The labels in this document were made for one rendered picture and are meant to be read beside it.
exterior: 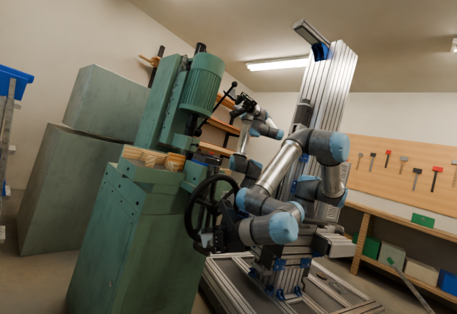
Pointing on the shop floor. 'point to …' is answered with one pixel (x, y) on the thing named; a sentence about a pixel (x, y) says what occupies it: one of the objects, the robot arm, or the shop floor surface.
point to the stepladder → (11, 79)
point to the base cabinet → (134, 262)
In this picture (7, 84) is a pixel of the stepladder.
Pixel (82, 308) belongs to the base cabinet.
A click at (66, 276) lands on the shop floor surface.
